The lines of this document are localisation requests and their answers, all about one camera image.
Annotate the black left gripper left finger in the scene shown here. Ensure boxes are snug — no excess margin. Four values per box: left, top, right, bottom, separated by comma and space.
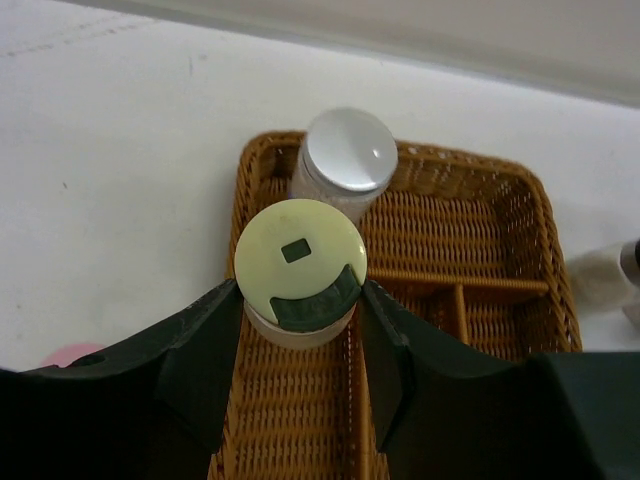
1, 279, 242, 479

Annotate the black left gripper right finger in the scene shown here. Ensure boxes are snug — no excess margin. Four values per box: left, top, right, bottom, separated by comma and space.
359, 281, 639, 479

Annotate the yellow cap spice bottle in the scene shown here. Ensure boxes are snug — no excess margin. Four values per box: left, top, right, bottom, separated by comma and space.
234, 199, 367, 350

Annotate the blue label silver cap bottle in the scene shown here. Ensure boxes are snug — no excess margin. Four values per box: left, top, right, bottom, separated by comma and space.
288, 107, 398, 224

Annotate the pink cap spice bottle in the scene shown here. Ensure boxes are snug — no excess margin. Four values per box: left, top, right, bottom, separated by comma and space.
41, 343, 104, 368

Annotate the brown wicker divided basket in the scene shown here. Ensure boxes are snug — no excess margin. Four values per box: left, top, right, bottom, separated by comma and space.
209, 141, 582, 479

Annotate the black cap sugar grinder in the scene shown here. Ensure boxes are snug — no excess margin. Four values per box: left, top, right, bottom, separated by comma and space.
567, 239, 639, 327

